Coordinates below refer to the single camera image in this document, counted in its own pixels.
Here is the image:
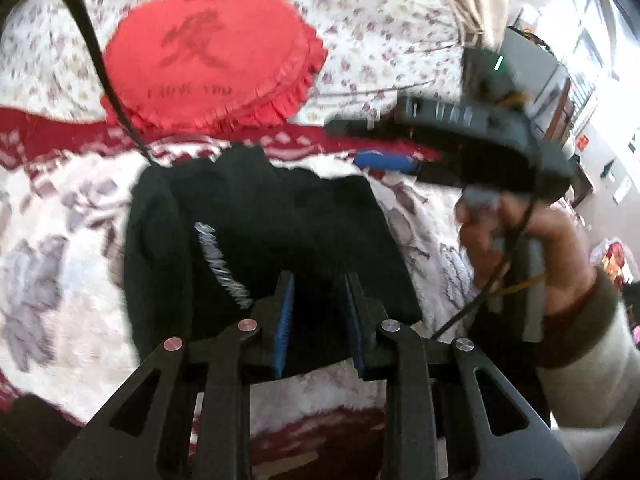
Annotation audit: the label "floral white bed sheet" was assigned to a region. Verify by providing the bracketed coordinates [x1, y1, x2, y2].
[1, 0, 464, 126]

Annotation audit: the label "red heart-shaped ruffled cushion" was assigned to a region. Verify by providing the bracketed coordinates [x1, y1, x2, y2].
[103, 0, 328, 136]

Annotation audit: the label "person's right hand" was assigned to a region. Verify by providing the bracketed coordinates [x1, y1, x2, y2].
[456, 194, 598, 316]

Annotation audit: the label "white red floral plush blanket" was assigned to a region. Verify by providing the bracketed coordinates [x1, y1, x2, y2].
[1, 108, 476, 479]

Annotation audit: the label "black pants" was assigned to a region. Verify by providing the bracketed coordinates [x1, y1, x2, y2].
[124, 145, 422, 377]

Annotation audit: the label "black cable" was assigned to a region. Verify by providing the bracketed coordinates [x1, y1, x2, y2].
[37, 0, 162, 168]

